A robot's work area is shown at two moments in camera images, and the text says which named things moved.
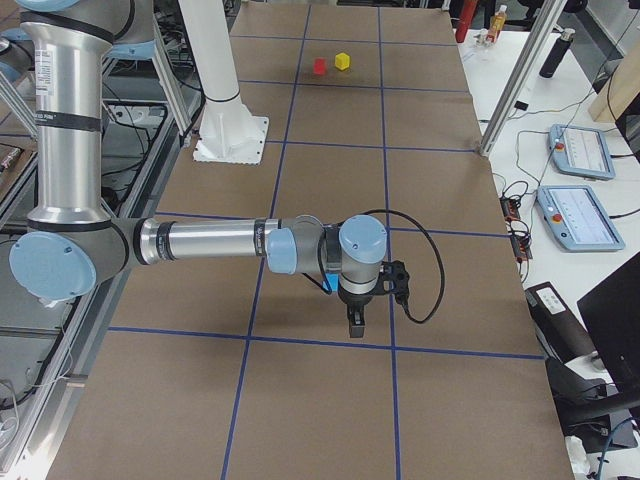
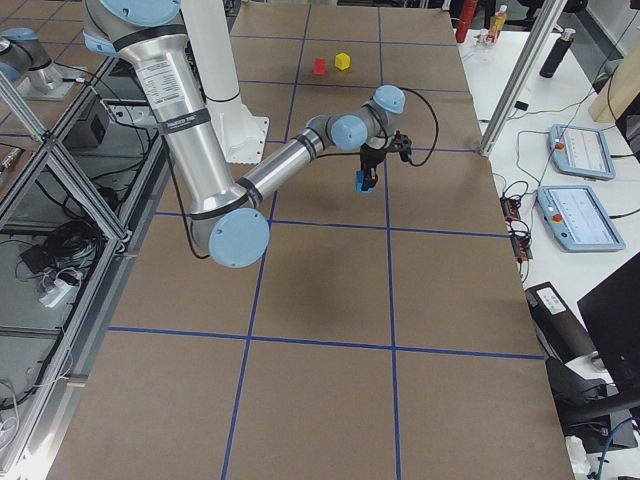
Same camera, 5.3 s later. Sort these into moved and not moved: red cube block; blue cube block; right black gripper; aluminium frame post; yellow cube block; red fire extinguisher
Moved: blue cube block; right black gripper
Not moved: red fire extinguisher; aluminium frame post; yellow cube block; red cube block
